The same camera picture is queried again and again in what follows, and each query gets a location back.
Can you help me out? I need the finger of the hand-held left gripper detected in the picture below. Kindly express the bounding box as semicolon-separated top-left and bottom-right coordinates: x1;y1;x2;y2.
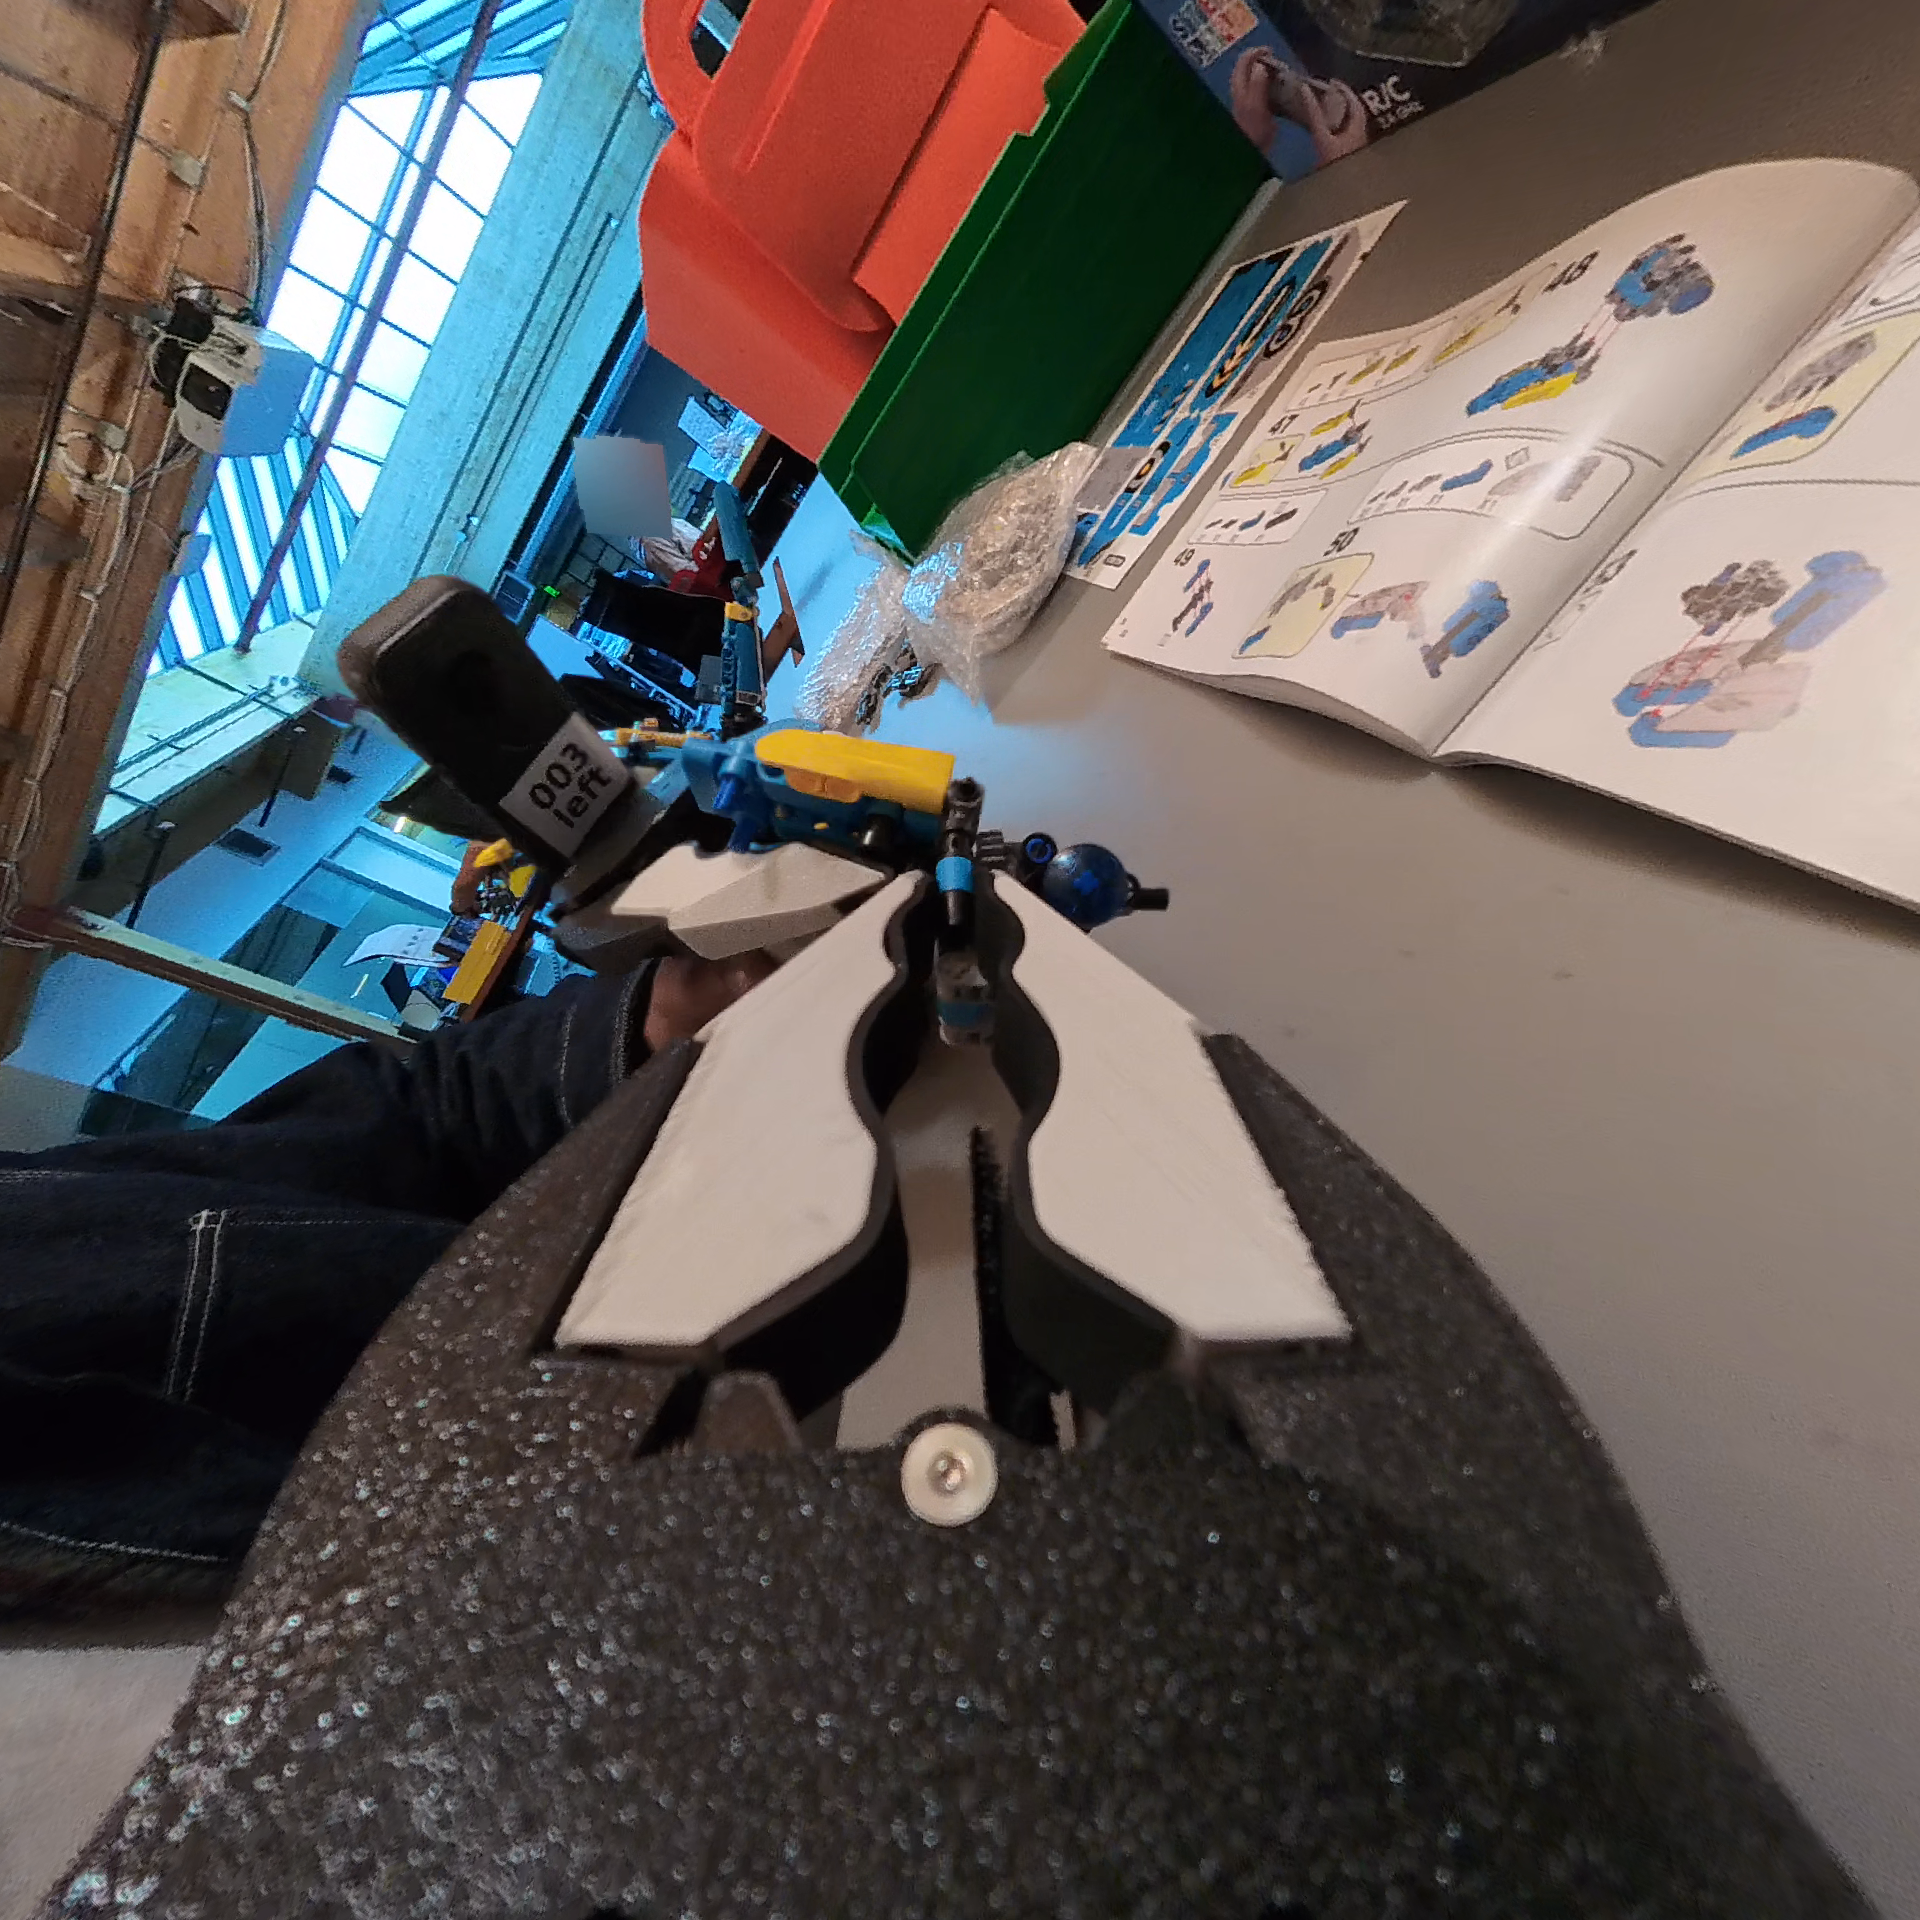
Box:
564;840;894;969

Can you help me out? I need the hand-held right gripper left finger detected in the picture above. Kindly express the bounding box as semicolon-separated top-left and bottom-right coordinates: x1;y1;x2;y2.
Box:
557;871;917;1350

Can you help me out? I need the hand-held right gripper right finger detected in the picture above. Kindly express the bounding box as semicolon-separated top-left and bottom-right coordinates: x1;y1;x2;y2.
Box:
977;871;1352;1344

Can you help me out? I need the blue yellow brick assembly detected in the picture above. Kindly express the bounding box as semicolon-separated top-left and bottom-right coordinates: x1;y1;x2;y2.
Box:
677;720;967;863

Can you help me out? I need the black grey gear assembly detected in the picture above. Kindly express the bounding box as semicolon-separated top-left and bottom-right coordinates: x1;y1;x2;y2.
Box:
959;780;1172;937

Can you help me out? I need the grey desk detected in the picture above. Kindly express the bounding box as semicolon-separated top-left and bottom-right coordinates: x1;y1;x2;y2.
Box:
764;0;1920;1920

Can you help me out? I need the large window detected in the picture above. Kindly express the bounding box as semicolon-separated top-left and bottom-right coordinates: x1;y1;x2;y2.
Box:
150;0;570;676

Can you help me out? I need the orange box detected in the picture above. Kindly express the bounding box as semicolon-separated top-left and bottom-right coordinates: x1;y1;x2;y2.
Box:
639;0;1089;456

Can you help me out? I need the green box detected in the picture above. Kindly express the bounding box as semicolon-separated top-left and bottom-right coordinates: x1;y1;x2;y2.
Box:
820;0;1277;557

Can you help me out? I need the blue sticker sheet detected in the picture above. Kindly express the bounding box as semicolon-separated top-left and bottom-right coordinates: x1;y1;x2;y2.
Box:
1066;206;1404;584

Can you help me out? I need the open instruction booklet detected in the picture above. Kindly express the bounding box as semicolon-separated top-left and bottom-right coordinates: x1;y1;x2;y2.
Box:
1106;156;1920;917

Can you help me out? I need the dark blue toy box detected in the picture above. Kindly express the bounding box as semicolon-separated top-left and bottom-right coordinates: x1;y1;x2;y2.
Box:
1133;0;1650;183

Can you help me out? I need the white wall device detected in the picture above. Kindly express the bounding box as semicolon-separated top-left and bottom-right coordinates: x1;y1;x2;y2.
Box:
157;284;277;456

